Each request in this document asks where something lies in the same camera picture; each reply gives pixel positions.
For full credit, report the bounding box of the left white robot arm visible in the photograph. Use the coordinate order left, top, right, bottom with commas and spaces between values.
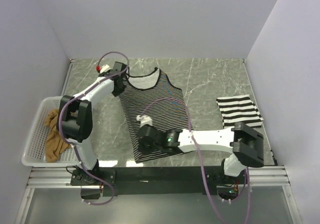
56, 61, 129, 185

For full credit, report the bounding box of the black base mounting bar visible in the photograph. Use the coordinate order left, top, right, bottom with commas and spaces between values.
70, 166, 247, 200

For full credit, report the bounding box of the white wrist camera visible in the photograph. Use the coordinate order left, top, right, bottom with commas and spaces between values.
96, 64, 111, 75
136, 115, 153, 127

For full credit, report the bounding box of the aluminium frame rail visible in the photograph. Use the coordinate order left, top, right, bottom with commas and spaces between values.
26, 166, 290, 189

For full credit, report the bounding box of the thin-striped black white tank top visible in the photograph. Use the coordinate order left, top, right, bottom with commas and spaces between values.
119, 67, 189, 163

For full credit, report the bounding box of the white plastic basket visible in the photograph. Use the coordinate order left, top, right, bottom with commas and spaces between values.
21, 96, 78, 168

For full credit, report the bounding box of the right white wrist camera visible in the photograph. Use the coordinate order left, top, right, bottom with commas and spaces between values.
136, 115, 153, 127

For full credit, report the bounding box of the wide-striped black white tank top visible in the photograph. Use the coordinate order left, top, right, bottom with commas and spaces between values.
216, 94, 264, 129

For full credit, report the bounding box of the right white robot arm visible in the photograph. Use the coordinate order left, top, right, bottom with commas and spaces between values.
137, 122, 264, 184

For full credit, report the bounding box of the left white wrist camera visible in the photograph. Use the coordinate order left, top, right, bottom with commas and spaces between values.
96, 64, 111, 75

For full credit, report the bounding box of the tan tank top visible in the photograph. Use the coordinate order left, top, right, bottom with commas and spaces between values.
44, 108, 70, 163

